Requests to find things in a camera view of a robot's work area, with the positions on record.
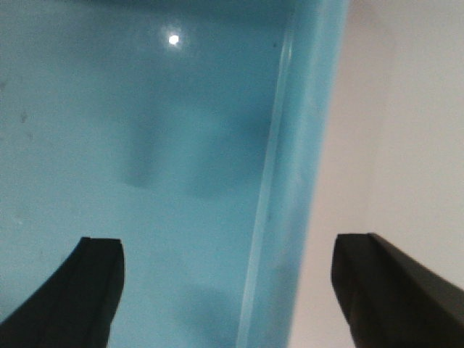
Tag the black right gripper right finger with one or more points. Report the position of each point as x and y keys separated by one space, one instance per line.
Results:
x=390 y=300

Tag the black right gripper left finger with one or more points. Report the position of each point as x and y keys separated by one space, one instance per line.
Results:
x=76 y=305

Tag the light blue plastic box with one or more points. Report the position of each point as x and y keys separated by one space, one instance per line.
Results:
x=189 y=130

